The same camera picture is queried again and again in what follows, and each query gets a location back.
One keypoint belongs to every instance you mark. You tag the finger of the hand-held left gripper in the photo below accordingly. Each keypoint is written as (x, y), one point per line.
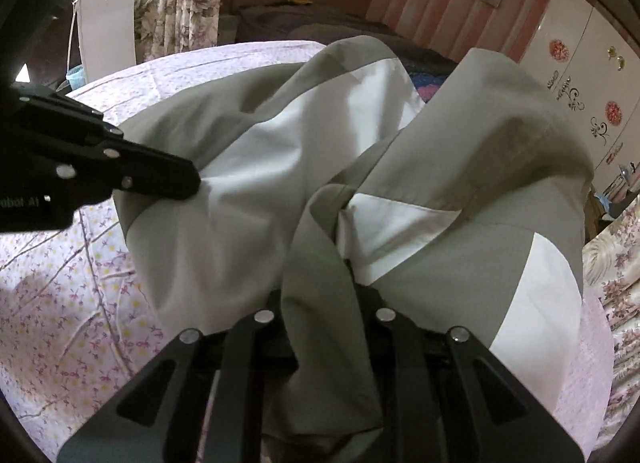
(150, 173)

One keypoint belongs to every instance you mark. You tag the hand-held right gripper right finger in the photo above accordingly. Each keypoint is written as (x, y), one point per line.
(415, 393)

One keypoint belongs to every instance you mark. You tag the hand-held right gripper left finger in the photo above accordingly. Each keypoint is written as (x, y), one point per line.
(235, 383)

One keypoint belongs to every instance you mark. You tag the grey and white jacket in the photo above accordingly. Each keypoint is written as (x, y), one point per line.
(250, 158)

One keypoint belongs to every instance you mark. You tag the pink floral sheet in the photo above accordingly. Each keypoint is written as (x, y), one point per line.
(75, 293)

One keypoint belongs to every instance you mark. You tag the light blue basket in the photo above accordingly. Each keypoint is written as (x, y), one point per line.
(77, 77)

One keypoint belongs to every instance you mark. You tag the white box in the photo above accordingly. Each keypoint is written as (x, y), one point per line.
(107, 28)

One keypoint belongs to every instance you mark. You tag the floral curtain with blue top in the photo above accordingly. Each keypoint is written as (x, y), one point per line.
(175, 8)
(617, 273)

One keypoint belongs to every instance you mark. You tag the blue pink striped blanket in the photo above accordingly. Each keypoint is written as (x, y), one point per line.
(430, 90)

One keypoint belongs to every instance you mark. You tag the white wardrobe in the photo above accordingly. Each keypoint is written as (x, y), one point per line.
(580, 43)

